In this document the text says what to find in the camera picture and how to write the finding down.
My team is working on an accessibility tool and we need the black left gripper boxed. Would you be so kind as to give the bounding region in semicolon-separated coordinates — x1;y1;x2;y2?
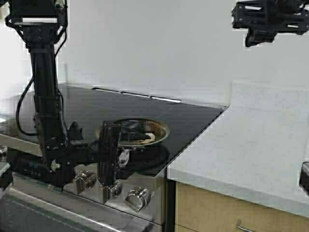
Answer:
41;121;146;187

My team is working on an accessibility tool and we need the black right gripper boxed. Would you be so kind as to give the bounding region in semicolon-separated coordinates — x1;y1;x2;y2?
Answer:
231;0;309;47

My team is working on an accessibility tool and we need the raw shrimp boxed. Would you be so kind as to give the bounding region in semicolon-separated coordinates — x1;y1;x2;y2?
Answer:
138;133;155;145

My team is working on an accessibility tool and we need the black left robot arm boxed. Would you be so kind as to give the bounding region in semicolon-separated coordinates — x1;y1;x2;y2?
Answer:
5;0;121;187

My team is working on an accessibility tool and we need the middle steel stove knob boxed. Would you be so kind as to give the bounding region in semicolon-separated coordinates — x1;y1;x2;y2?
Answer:
99;180;123;203

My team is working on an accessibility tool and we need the steel stove knob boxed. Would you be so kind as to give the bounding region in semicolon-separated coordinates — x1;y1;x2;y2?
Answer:
99;180;123;203
125;186;151;212
73;170;97;194

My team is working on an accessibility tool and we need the black glass stove cooktop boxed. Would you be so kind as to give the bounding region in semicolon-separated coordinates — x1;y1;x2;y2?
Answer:
0;85;224;176

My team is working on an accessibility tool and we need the left steel stove knob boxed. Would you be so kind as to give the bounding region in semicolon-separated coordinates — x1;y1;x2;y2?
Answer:
73;170;97;194

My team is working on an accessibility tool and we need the right steel stove knob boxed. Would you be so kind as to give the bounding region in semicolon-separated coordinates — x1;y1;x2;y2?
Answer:
125;186;151;212

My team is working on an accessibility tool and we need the stainless steel oven front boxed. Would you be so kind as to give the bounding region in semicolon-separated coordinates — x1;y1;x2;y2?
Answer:
8;148;168;232

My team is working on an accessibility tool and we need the wooden cabinet drawer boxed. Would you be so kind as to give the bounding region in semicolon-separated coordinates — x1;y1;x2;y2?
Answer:
175;182;309;232

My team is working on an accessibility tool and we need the far left stove knob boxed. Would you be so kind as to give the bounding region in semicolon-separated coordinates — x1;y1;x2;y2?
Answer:
0;145;8;162

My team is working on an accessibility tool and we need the black appliance at right edge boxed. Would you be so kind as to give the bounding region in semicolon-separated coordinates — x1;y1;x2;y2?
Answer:
299;162;309;195

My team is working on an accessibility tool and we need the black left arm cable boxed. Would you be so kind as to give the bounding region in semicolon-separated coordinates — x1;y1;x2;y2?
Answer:
14;77;39;136

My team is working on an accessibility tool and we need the steel drawer handle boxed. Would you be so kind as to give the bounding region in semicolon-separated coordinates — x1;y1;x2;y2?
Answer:
236;220;254;232

